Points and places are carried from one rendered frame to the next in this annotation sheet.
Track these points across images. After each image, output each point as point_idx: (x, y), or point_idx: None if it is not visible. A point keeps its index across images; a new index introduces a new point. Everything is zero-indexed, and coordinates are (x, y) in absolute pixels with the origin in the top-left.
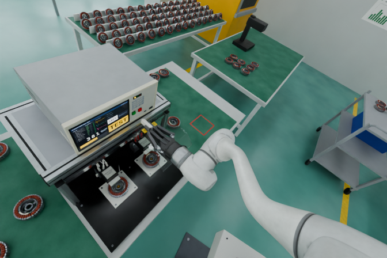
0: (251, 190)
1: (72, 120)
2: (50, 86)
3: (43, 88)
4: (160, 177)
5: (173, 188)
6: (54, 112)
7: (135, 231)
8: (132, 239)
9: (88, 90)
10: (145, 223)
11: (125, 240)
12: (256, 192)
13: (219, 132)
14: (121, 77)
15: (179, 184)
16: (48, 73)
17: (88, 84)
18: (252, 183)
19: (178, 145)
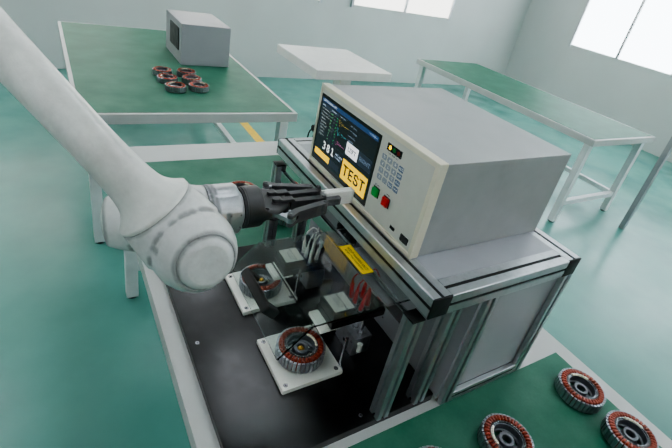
0: (15, 24)
1: (334, 87)
2: (405, 93)
3: (401, 90)
4: (242, 364)
5: (199, 390)
6: (352, 85)
7: (164, 297)
8: (154, 291)
9: (400, 107)
10: (163, 314)
11: (161, 283)
12: (3, 16)
13: (220, 216)
14: (443, 134)
15: (198, 411)
16: (435, 97)
17: (413, 110)
18: (21, 37)
19: (246, 192)
